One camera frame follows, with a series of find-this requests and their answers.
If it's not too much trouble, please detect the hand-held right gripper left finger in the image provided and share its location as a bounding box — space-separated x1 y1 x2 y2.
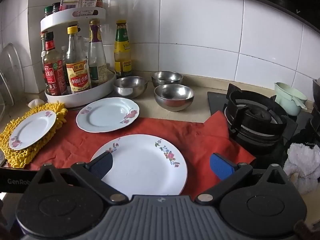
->
24 152 130 205

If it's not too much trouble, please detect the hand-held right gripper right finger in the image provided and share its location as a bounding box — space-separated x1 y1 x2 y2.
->
194 152 298 205

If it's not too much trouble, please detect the large white floral plate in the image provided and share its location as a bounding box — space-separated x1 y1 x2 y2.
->
90 134 188 197

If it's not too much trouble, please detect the scalloped white pink-flower plate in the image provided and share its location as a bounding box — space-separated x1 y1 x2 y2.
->
76 97 140 133

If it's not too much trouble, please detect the small white pink-flower plate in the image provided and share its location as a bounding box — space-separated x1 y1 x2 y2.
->
9 110 57 151

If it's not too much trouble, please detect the yellow chenille mat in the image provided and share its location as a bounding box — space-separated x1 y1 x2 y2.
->
0 102 69 169

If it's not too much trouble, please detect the red cloth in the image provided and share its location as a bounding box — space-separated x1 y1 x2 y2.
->
29 110 257 198

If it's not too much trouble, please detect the white two-tier spice rack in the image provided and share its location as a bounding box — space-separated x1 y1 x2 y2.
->
40 7 117 109

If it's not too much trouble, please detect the garlic bulb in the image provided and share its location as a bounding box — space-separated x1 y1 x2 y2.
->
28 98 45 109

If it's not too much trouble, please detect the deep steel bowl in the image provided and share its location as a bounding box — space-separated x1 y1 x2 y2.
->
154 84 195 112

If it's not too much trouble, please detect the white towel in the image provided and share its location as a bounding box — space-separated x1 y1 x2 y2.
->
283 142 320 196

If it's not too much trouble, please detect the wide shallow steel bowl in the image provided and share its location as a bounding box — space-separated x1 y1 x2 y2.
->
113 76 148 99

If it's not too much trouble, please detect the yellow-cap vinegar bottle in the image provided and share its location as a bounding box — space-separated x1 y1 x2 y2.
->
65 26 91 94

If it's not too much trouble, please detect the light green plastic cup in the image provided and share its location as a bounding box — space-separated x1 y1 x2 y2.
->
274 82 308 116

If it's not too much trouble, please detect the small steel bowl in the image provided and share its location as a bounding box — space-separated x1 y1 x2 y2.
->
151 71 184 88

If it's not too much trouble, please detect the red-label soy sauce bottle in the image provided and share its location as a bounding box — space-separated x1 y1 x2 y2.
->
42 31 67 96

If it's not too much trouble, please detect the purple-label clear bottle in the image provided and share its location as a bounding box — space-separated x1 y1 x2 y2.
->
88 19 108 86

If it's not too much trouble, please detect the green yellow-label sauce bottle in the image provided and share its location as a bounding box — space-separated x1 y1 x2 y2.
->
114 20 133 78

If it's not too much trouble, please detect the glass pot lid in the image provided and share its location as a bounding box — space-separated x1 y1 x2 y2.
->
0 42 26 106

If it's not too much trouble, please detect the clear black-cap bottle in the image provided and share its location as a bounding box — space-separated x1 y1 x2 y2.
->
74 24 89 58

